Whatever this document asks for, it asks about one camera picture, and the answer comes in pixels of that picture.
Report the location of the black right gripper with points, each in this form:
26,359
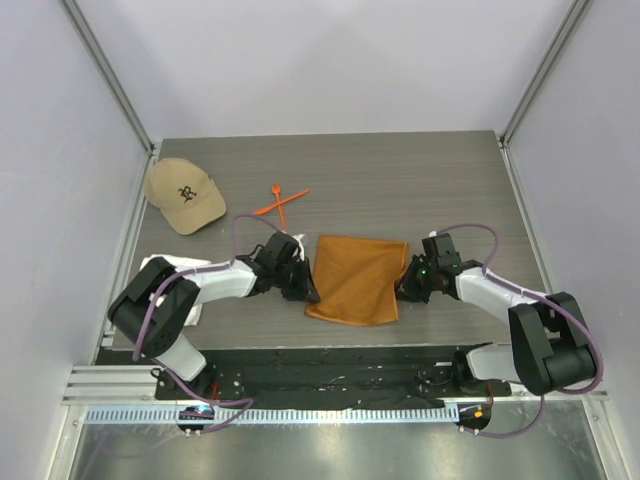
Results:
407,289

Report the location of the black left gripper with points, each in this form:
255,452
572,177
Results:
304,290

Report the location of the orange cloth napkin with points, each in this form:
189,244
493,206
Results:
356,280

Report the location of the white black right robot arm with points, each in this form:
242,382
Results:
550,347

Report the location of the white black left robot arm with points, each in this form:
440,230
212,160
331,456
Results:
153,308

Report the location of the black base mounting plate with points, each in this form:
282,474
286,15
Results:
291,378

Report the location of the orange plastic fork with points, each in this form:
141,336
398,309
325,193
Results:
276,190

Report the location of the white folded towel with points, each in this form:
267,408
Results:
181,263

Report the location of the beige baseball cap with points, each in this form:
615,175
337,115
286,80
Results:
185,195

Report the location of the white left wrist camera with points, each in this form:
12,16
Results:
300,241

